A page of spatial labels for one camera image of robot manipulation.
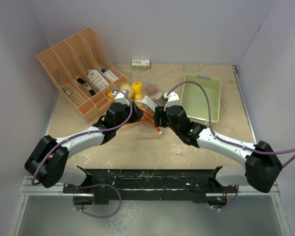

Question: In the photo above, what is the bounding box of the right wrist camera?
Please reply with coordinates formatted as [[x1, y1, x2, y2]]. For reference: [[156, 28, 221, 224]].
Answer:
[[163, 91, 180, 110]]

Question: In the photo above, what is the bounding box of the black yellow tool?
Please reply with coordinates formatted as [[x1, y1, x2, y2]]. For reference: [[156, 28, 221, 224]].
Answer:
[[76, 77, 96, 97]]

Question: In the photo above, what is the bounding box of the small green white box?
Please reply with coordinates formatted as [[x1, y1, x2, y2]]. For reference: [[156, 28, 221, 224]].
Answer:
[[131, 59, 150, 69]]

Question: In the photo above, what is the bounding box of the pink plastic file organizer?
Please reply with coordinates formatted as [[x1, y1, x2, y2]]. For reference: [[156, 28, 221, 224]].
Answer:
[[36, 28, 128, 121]]

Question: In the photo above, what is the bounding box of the yellow fake food wedge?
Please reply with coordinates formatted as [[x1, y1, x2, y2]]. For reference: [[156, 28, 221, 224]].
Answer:
[[106, 91, 115, 99]]

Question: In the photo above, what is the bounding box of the clear zip bag yellow food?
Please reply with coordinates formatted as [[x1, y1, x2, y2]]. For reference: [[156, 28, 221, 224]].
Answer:
[[105, 80, 146, 101]]

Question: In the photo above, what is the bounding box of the small clear vial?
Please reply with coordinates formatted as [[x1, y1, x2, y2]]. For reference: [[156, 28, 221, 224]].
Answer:
[[60, 85, 71, 96]]

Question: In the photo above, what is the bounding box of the green perforated plastic basket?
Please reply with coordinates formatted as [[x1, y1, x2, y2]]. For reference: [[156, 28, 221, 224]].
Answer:
[[180, 74, 222, 126]]

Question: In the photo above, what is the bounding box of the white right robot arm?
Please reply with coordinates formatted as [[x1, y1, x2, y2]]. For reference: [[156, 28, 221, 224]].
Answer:
[[153, 105, 283, 193]]

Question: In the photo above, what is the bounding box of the beige fake potato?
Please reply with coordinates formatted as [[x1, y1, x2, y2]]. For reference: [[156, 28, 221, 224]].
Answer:
[[120, 84, 132, 92]]

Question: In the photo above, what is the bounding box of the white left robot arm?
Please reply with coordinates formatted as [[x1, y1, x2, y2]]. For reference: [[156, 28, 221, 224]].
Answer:
[[25, 102, 144, 193]]

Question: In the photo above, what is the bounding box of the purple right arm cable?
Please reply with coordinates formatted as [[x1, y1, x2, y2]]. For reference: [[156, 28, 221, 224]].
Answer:
[[166, 81, 295, 168]]

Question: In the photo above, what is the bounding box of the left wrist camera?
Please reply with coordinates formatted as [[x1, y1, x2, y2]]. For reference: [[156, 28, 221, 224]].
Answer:
[[112, 89, 130, 106]]

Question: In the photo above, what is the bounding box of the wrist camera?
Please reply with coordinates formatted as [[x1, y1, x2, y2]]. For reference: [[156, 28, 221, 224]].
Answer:
[[112, 89, 130, 106], [163, 91, 180, 110]]

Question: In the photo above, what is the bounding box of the red fake apple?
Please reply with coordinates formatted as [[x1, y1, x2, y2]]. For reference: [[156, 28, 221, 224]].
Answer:
[[146, 85, 158, 96]]

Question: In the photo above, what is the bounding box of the white lotion bottle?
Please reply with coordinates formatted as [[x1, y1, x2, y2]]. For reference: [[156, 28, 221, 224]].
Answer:
[[88, 69, 109, 90]]

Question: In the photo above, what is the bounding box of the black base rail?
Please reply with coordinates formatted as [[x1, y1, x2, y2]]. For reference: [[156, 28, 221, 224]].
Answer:
[[63, 169, 237, 206]]

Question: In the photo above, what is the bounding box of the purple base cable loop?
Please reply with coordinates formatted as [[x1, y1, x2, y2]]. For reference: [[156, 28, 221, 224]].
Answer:
[[72, 183, 122, 218]]

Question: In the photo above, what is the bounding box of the clear zip bag brown food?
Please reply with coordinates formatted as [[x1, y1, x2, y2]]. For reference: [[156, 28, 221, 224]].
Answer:
[[134, 83, 162, 126]]

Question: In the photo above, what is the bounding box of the white blue cap tube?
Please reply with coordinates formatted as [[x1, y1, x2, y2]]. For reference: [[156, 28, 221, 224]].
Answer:
[[101, 68, 118, 83]]

